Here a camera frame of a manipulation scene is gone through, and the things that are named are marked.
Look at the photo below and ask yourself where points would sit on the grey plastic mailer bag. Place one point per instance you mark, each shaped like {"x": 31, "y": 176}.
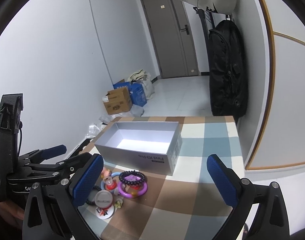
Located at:
{"x": 137, "y": 111}

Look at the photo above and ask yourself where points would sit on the grey door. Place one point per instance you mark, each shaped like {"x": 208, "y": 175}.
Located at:
{"x": 171, "y": 38}

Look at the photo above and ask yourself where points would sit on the blue cardboard box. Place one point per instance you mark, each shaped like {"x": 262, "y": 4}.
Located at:
{"x": 136, "y": 92}

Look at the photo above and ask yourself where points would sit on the white China flag badge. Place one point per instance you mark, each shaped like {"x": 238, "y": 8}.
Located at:
{"x": 105, "y": 213}

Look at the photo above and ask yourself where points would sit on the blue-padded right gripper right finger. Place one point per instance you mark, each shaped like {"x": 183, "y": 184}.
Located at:
{"x": 271, "y": 219}

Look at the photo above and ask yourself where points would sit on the brown cardboard box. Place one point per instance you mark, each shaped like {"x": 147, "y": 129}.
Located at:
{"x": 117, "y": 101}

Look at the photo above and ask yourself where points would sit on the crumpled clear plastic bag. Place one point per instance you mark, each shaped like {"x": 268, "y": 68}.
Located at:
{"x": 97, "y": 127}

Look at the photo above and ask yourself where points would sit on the black coat rack stand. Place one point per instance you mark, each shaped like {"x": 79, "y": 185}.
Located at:
{"x": 209, "y": 20}

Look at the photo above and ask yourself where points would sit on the silver phone box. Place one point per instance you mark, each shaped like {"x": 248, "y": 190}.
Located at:
{"x": 149, "y": 146}

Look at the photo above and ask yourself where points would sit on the checkered table mat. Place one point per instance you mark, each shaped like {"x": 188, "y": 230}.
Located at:
{"x": 186, "y": 205}

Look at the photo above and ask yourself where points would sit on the light blue plastic ring toy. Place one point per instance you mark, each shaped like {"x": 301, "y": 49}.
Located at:
{"x": 115, "y": 176}

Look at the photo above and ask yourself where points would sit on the purple plastic ring toy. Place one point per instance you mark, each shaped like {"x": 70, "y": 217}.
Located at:
{"x": 132, "y": 188}

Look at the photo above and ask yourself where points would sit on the black hanging backpack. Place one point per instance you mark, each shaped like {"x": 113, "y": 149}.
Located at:
{"x": 228, "y": 71}

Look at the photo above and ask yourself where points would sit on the person's left hand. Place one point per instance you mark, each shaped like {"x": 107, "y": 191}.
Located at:
{"x": 12, "y": 213}

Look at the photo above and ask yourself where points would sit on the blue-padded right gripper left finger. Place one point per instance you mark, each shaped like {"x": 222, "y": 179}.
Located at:
{"x": 51, "y": 211}

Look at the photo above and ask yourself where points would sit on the red-rimmed round pin badge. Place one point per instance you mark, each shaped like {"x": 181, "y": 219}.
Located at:
{"x": 103, "y": 199}

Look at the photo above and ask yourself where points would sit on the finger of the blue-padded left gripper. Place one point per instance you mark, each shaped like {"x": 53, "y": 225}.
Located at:
{"x": 53, "y": 152}

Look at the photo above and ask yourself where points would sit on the small white flower charm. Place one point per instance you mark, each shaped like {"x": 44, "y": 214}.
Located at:
{"x": 118, "y": 203}

